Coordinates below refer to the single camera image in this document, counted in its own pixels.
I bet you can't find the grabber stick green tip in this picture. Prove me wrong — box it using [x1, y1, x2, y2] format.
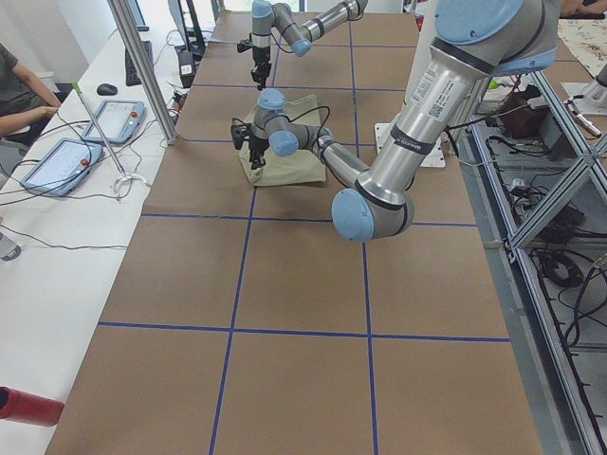
[71, 82, 150, 199]

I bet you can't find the green long-sleeve shirt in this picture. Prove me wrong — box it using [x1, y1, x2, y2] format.
[238, 94, 326, 187]

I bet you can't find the red cylinder bottle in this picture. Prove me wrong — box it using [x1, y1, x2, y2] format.
[1, 387, 64, 427]

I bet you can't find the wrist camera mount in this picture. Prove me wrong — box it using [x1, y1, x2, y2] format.
[230, 118, 251, 151]
[236, 34, 253, 53]

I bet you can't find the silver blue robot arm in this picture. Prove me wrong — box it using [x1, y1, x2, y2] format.
[230, 0, 561, 243]
[237, 0, 368, 90]

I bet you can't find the black keyboard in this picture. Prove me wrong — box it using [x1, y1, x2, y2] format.
[124, 40, 156, 87]

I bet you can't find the black power adapter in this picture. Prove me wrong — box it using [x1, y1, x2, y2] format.
[177, 49, 196, 88]

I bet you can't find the black computer mouse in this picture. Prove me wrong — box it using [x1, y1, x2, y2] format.
[97, 83, 118, 96]

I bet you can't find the aluminium side frame rail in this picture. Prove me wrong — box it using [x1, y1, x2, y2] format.
[462, 63, 606, 454]

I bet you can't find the aluminium frame post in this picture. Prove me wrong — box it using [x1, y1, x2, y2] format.
[107, 0, 177, 145]

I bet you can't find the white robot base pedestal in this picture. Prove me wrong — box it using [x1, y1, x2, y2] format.
[374, 122, 446, 168]

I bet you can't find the seated person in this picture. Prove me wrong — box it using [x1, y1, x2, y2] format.
[1, 45, 66, 147]

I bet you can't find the far blue teach pendant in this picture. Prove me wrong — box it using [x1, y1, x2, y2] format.
[94, 100, 145, 145]

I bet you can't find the blue teach pendant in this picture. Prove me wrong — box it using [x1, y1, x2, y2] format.
[94, 100, 145, 145]
[20, 138, 103, 196]

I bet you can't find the near blue teach pendant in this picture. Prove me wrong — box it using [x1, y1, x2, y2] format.
[20, 138, 103, 196]

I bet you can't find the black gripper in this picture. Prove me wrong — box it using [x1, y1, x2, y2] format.
[252, 46, 270, 90]
[249, 136, 267, 171]

